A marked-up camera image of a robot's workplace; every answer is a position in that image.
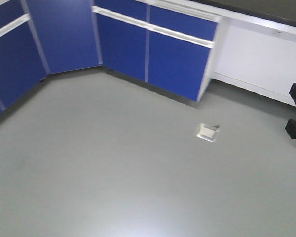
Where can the blue corner cabinet row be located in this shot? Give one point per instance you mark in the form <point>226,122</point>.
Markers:
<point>42,37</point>

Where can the blue double door cabinet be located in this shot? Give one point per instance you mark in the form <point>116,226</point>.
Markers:
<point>163,43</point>

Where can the metal floor outlet box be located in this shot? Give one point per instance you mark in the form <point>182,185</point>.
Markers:
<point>207,132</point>

